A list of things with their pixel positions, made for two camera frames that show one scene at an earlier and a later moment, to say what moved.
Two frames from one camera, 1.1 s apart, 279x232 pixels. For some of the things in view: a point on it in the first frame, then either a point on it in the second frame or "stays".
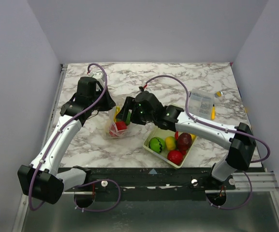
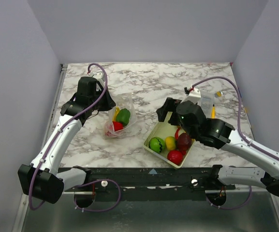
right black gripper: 129,109 -> 168,111
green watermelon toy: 157,144 stays
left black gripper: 110,103 stays
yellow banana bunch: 118,109 stays
